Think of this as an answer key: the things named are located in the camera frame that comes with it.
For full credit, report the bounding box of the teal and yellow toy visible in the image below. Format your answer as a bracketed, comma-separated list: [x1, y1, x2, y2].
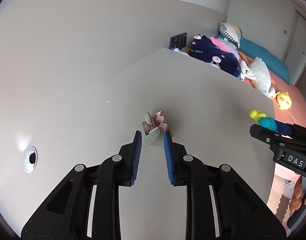
[249, 109, 277, 132]

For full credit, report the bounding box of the small white carton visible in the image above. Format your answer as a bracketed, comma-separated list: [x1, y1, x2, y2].
[139, 111, 170, 146]

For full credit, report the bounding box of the person's right hand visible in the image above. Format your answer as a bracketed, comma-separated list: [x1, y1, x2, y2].
[289, 177, 306, 213]

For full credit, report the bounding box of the yellow chick plush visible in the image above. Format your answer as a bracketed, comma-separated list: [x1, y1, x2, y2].
[276, 92, 292, 111]

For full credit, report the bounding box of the colourful foam floor mat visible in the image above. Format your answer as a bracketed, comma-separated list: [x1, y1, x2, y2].
[267, 174, 300, 227]

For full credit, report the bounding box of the teal long pillow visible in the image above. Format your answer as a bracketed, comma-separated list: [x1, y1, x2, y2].
[239, 38, 290, 85]

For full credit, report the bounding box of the white goose plush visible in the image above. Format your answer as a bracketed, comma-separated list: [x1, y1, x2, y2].
[240, 57, 276, 98]

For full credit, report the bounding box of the grey wardrobe door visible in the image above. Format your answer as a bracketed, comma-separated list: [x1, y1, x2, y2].
[283, 10, 306, 85]

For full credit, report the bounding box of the pink folded garment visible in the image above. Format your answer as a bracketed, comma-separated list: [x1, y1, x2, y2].
[210, 37, 240, 61]

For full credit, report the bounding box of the patterned square pillow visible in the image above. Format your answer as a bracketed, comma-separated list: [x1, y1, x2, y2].
[218, 22, 243, 48]

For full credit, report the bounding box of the navy cartoon blanket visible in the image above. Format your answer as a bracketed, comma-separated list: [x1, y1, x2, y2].
[188, 35, 241, 78]

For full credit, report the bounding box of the white cloth near panel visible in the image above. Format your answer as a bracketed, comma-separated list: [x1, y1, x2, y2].
[173, 48, 189, 56]

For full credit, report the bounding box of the desk cable grommet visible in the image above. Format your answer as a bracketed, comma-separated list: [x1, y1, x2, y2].
[22, 146, 38, 173]

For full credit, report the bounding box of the black wall switch panel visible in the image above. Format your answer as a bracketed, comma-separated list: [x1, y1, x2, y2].
[169, 33, 187, 50]

